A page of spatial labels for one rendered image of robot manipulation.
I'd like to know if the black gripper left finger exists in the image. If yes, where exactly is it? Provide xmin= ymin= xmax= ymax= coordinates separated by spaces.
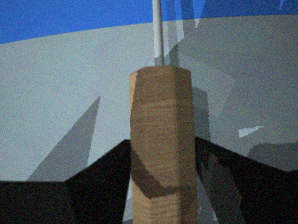
xmin=0 ymin=139 xmax=131 ymax=224

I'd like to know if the blue tape strip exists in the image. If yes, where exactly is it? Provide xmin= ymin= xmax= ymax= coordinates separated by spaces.
xmin=0 ymin=0 xmax=298 ymax=44

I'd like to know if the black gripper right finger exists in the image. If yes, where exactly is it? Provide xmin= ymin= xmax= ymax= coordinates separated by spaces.
xmin=194 ymin=137 xmax=298 ymax=224

